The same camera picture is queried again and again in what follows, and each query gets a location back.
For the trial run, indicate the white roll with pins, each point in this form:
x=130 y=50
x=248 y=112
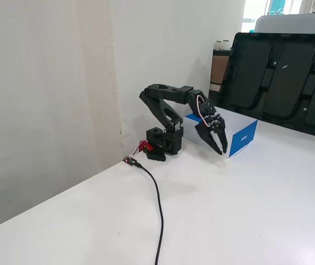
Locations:
x=218 y=45
x=226 y=45

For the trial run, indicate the brown cardboard box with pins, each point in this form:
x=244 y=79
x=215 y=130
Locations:
x=219 y=69

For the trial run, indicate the large black plastic tray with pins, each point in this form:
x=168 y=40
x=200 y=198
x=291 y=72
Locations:
x=284 y=82

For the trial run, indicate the blue and white cardboard box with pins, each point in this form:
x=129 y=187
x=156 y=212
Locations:
x=243 y=138

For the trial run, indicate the small controller board red LED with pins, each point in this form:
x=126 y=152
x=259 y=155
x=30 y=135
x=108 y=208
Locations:
x=130 y=160

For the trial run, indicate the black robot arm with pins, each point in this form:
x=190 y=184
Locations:
x=163 y=95

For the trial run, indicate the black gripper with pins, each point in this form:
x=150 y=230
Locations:
x=212 y=127

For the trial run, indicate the translucent white plastic container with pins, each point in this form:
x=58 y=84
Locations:
x=293 y=23

